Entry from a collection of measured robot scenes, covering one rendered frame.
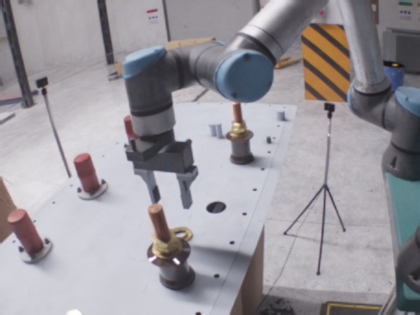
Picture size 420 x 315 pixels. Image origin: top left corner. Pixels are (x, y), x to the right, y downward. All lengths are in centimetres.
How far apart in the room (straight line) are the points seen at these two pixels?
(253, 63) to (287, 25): 11
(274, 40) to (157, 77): 22
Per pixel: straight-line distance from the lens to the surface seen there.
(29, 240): 90
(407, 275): 71
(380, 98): 105
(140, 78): 57
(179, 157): 62
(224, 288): 67
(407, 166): 104
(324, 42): 555
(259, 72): 49
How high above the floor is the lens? 190
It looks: 29 degrees down
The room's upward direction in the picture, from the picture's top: 8 degrees counter-clockwise
